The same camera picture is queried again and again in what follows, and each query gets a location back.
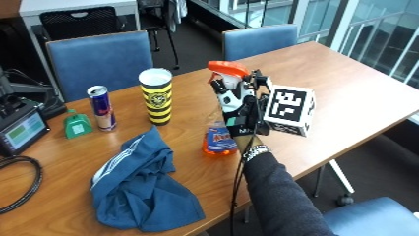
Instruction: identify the orange spray bottle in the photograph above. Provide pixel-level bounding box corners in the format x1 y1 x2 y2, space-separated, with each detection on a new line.
202 60 252 156

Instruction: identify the white marker cube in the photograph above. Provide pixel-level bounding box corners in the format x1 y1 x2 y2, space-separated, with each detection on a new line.
262 84 316 138

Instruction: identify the yellow black striped cup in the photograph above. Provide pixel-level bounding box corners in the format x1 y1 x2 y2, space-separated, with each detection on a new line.
137 67 174 127

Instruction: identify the blue upholstered chair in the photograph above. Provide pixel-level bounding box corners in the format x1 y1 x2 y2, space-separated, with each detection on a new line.
220 23 299 62
43 29 155 103
321 196 419 236

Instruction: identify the silver wrist watch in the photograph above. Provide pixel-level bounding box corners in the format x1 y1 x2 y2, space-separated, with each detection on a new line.
240 144 272 163

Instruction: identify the blue silver drink can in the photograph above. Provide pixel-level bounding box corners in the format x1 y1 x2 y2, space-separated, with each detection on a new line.
86 85 118 133

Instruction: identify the blue cloth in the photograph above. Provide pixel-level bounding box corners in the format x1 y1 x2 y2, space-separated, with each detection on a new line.
89 125 207 233

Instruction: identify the green bell-shaped object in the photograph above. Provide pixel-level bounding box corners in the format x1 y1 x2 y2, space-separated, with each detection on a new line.
62 108 94 140

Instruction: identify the white table leg with caster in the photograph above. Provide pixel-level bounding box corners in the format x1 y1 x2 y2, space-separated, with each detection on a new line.
312 158 356 207

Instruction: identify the black mesh chair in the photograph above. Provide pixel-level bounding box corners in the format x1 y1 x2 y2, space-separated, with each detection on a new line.
38 5 126 42

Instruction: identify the black equipment stand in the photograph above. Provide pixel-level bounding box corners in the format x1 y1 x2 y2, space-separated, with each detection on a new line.
0 65 67 121

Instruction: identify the black device with screen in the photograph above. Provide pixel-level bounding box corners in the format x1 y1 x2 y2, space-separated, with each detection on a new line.
0 103 51 157

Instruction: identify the black chair frame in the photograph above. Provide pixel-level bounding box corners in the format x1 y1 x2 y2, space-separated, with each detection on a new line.
137 0 182 71

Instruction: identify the black glove cable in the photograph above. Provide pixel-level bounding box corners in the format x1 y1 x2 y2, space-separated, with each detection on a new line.
228 129 259 236

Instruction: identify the black looped cable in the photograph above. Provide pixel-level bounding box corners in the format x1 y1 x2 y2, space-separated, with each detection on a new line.
0 155 43 216

